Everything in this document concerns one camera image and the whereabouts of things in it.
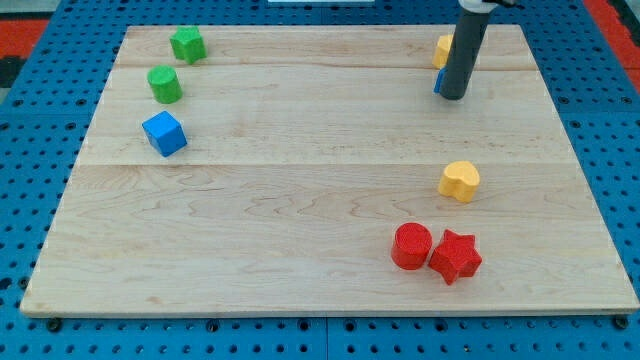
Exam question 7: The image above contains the blue triangle block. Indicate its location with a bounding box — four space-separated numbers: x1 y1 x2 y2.
433 67 447 94

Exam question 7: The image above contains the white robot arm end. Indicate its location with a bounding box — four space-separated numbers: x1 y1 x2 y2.
458 0 518 14

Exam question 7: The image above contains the light wooden board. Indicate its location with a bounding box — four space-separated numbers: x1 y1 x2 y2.
21 25 639 318

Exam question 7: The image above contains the red cylinder block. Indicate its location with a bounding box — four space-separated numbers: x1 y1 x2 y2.
391 222 433 270

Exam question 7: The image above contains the yellow heart block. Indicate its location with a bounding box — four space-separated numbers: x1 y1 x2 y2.
437 160 481 203

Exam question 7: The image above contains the red star block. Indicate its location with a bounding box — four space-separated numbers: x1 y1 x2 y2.
428 229 483 285

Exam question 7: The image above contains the blue cube block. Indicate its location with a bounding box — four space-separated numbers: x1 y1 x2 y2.
142 111 188 157

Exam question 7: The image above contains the yellow block behind tool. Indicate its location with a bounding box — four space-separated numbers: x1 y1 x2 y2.
432 34 454 69

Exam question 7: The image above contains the green cylinder block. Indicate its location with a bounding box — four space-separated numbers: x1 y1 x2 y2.
147 65 183 104

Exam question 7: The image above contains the green star block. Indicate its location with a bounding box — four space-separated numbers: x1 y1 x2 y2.
170 26 207 64

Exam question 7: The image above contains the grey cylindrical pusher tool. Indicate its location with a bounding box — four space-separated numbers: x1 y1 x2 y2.
439 8 490 100

